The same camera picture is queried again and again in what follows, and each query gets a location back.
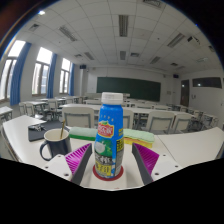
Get black notebook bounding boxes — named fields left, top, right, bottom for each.
left=27, top=120, right=71, bottom=143

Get golden spoon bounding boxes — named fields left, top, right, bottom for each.
left=59, top=119, right=67, bottom=140

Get dark blue mug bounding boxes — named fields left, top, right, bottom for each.
left=39, top=128, right=73, bottom=162

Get bunch of keys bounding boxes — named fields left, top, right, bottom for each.
left=29, top=124, right=46, bottom=132

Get classroom desks and chairs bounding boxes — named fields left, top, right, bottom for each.
left=0, top=93, right=224, bottom=134

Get dark door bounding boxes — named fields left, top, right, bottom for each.
left=180, top=79, right=190, bottom=108

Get blue drink bottle white cap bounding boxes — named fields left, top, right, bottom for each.
left=94, top=91, right=125, bottom=179

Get dark wall window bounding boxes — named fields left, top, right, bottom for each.
left=192, top=77, right=223, bottom=89

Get blue curtain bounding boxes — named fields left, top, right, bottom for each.
left=46, top=52, right=58, bottom=99
left=9, top=41, right=33, bottom=106
left=69, top=62, right=76, bottom=97

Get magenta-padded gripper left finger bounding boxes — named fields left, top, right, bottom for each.
left=43, top=143, right=93, bottom=186

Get ceiling lights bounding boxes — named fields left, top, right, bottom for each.
left=28, top=0, right=214, bottom=68

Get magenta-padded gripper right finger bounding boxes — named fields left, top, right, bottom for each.
left=131, top=143, right=184, bottom=186

